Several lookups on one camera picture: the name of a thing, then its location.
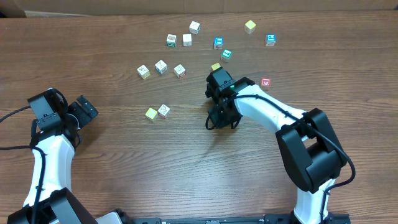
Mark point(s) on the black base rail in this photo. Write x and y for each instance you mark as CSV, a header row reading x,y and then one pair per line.
x,y
233,221

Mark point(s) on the yellow-top bone wooden block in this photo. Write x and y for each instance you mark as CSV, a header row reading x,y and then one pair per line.
x,y
151,114

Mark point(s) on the yellow-top face wooden block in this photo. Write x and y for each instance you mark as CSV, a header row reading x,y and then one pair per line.
x,y
215,66

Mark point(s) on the green-top L wooden block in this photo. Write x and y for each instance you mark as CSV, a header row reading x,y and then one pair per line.
x,y
226,55

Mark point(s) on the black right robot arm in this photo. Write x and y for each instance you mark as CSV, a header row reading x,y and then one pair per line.
x,y
311,152

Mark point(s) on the teal J wooden block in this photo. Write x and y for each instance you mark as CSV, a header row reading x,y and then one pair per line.
x,y
194,27

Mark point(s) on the red-sided white wooden block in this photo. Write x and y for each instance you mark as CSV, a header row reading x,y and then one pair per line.
x,y
187,40

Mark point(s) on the yellow S wooden block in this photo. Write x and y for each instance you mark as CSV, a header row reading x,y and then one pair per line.
x,y
143,72

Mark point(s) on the plain yellow-top wooden block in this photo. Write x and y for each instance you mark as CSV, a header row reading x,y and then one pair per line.
x,y
249,27

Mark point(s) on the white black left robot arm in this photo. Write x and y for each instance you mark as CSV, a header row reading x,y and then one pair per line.
x,y
54,139

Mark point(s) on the white I wooden block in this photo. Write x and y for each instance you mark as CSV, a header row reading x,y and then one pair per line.
x,y
163,111

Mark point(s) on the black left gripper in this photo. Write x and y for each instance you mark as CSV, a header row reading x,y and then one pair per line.
x,y
86,107

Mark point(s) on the green B wooden block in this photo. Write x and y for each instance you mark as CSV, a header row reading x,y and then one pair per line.
x,y
171,40

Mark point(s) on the blue-sided white wooden block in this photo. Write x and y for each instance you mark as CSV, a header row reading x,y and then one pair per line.
x,y
161,66

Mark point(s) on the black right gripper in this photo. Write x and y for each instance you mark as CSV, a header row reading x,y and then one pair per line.
x,y
211,90

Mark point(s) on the blue-top P wooden block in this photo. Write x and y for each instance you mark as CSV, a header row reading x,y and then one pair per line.
x,y
270,40

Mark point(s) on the red-top C wooden block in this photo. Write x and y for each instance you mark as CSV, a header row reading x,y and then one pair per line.
x,y
265,83

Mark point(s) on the red P wooden block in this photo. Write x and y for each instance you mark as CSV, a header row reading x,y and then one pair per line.
x,y
180,71

